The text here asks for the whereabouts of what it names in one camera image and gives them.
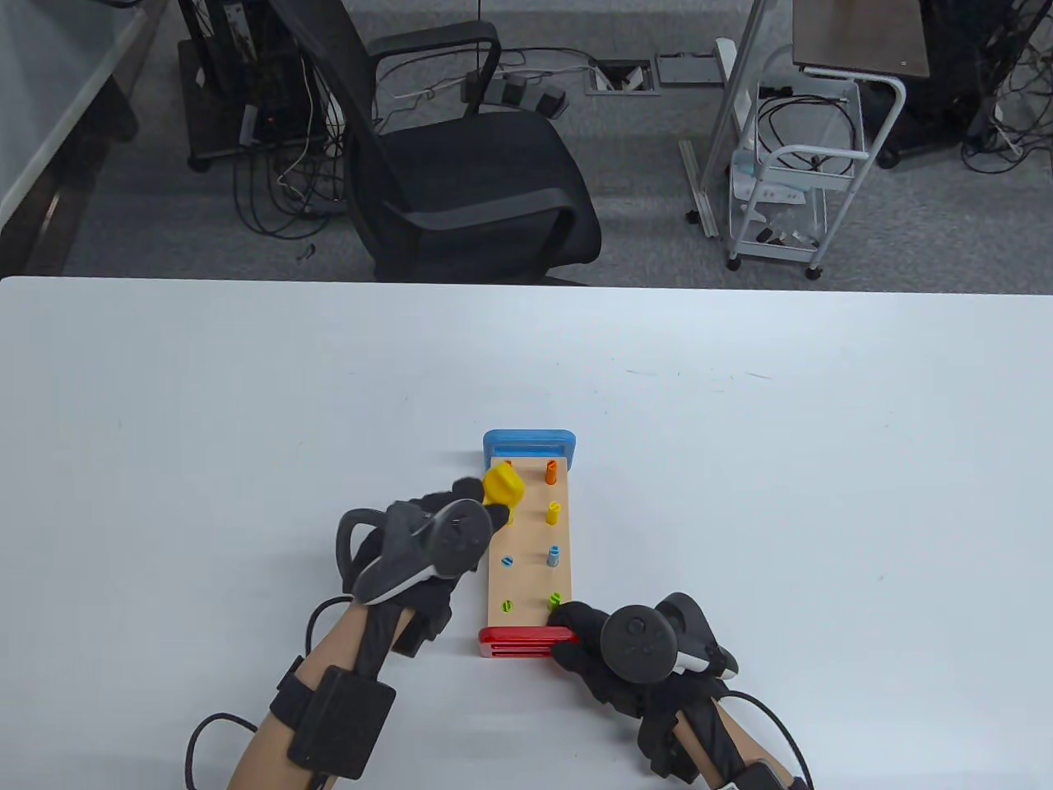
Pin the rainbow hammer bench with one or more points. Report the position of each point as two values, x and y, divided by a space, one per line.
535 580

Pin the person's right forearm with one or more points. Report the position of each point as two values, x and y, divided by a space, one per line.
753 741

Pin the white rolling cart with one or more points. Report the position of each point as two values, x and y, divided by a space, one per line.
777 247

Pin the open floor outlet box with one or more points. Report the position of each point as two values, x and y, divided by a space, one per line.
623 78

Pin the black left wrist sensor box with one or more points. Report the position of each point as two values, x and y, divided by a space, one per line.
341 724

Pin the black office chair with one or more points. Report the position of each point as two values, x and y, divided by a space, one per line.
469 181

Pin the person's left hand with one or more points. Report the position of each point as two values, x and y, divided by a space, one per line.
432 609

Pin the grey floor cover plate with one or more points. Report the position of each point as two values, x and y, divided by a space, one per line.
689 70

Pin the aluminium frame stand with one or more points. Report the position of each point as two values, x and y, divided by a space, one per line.
732 107

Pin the black equipment rack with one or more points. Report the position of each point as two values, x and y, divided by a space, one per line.
230 90

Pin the black power strip with adapters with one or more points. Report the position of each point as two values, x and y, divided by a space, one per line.
526 92

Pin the person's right hand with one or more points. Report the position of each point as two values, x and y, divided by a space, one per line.
584 650

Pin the grey left hand controller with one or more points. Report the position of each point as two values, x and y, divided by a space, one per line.
452 539

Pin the person's left forearm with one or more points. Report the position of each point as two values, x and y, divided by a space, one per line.
337 646

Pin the grey right hand controller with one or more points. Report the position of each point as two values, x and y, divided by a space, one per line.
637 646

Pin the wooden plank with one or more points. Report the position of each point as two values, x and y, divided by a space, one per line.
551 473

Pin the yellow toy hammer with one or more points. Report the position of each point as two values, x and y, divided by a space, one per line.
503 485

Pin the grey desk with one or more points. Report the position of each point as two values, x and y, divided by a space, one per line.
49 90

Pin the brown side tabletop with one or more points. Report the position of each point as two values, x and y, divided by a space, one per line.
860 37

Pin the grey hand controller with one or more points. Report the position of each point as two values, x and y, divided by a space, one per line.
452 539
637 646

